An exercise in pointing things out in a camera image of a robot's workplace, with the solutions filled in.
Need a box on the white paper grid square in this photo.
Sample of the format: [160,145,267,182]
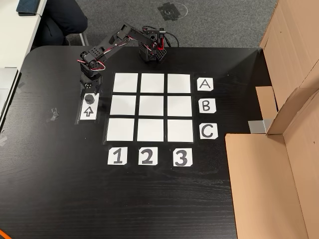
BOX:
[139,95,164,117]
[110,95,137,116]
[137,119,164,142]
[167,96,193,117]
[106,118,136,142]
[167,119,195,143]
[113,72,139,93]
[167,73,191,94]
[141,73,165,94]

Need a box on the number 1 paper sheet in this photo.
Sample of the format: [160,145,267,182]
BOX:
[107,146,129,166]

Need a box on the white desk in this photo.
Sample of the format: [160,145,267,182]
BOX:
[0,0,48,69]

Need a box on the number 2 paper sheet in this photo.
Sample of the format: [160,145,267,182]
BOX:
[138,146,159,166]

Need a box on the arrow paper sheet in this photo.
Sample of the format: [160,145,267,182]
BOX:
[79,93,100,121]

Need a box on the number 3 paper sheet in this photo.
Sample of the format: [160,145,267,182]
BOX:
[172,147,193,167]

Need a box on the dark blue notebook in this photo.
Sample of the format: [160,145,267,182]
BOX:
[15,0,42,17]

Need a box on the grey metal chair leg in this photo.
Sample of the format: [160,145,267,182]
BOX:
[78,30,90,47]

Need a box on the letter C paper sheet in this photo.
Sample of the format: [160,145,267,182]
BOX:
[199,123,219,140]

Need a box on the crumpled clear tape piece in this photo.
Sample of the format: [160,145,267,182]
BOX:
[46,107,60,123]

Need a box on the person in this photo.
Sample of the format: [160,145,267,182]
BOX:
[37,0,88,46]

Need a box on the grey tape strip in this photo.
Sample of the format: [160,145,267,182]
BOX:
[247,119,274,134]

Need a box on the letter A paper sheet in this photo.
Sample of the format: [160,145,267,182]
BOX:
[197,77,214,92]

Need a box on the large brown cardboard box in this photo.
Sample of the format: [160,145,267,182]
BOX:
[225,0,319,239]

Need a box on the black floor tape patch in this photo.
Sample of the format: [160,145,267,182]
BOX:
[157,1,188,22]

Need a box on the letter B paper sheet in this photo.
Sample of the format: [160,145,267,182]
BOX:
[198,98,217,114]

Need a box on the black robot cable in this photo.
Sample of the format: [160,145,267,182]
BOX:
[164,31,180,48]

